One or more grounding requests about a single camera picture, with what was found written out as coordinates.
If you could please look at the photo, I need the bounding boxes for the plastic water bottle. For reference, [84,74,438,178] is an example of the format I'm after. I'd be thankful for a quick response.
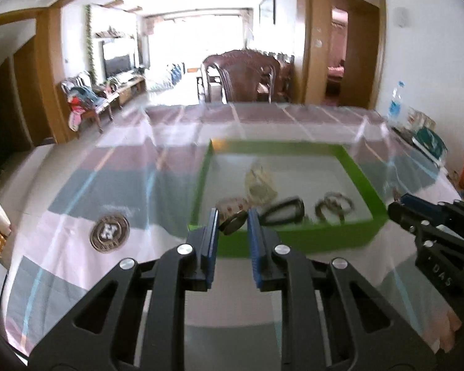
[388,81,406,124]

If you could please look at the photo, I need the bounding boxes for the teal box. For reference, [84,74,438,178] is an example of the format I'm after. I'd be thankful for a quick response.
[414,127,448,159]

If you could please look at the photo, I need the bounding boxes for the silver bangle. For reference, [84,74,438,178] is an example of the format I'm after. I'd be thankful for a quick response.
[315,191,354,225]

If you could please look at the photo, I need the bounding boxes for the carved wooden chair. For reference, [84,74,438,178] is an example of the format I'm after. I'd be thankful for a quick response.
[201,49,294,104]

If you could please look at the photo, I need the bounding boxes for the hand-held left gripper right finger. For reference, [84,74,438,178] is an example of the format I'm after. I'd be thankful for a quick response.
[247,208,437,371]

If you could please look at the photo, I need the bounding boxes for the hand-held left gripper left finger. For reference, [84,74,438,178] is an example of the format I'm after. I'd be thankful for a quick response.
[27,208,220,371]

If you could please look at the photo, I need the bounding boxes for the green cardboard box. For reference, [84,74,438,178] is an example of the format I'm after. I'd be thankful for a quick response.
[187,139,389,258]

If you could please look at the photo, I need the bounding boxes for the wooden television cabinet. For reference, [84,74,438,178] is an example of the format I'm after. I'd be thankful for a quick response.
[108,76,147,109]

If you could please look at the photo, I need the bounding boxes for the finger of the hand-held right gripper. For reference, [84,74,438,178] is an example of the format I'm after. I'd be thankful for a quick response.
[388,200,464,258]
[400,194,464,236]

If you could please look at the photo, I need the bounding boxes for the hanging green vine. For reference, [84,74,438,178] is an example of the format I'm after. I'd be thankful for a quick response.
[84,5,98,86]

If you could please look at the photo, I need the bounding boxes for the dark finger ring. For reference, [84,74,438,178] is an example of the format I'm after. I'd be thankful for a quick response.
[220,211,249,236]

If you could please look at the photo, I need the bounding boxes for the dark brown bead bracelet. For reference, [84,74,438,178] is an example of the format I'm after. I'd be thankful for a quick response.
[261,197,306,225]

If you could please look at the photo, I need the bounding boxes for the blue water jugs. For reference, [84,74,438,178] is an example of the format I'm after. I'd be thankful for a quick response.
[166,64,186,83]

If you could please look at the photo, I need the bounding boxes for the flat screen television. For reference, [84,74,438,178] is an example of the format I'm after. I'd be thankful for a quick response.
[102,41,136,76]

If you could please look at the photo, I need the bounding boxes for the chair piled with clothes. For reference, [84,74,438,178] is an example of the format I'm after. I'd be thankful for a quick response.
[61,71,114,134]

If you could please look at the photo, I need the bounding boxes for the red pink bead bracelet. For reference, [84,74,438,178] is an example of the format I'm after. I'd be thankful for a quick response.
[216,196,250,221]

